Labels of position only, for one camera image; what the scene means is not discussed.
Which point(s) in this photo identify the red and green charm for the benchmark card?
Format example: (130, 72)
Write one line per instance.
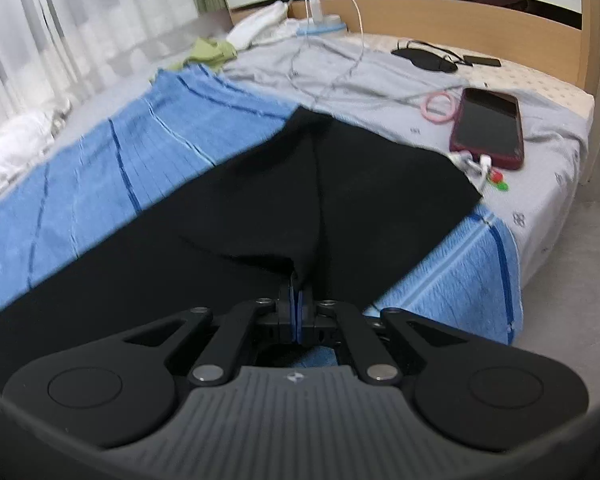
(500, 186)

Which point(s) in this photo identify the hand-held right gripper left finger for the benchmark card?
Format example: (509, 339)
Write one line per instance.
(291, 312)

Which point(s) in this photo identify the blue striped blanket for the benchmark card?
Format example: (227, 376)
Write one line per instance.
(130, 160)

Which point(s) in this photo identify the black pants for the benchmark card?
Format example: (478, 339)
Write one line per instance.
(330, 185)

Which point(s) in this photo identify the cream mattress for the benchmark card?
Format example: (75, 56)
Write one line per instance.
(530, 77)

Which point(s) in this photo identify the black sleep mask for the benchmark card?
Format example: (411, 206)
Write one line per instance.
(425, 60)

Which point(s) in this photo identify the white pillow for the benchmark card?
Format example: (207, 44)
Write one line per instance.
(15, 145)

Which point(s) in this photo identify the blue and white box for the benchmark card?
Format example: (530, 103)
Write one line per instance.
(325, 28)

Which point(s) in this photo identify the white sheer curtain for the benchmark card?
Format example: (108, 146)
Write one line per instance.
(55, 20)

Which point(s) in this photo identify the grey bed sheet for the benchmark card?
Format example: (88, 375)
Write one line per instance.
(380, 80)

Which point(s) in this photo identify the white towel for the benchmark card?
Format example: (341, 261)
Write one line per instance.
(255, 25)

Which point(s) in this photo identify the smartphone in red case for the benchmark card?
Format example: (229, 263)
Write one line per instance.
(485, 125)

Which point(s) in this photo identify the white charger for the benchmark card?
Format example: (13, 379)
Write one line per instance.
(315, 10)

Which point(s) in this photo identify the black smartphone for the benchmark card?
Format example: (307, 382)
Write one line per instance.
(482, 61)

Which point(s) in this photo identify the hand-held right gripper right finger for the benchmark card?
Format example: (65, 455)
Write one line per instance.
(304, 312)

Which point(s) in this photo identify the wooden headboard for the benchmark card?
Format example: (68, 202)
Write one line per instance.
(430, 15)

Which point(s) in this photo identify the green cloth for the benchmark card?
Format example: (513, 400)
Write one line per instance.
(210, 52)

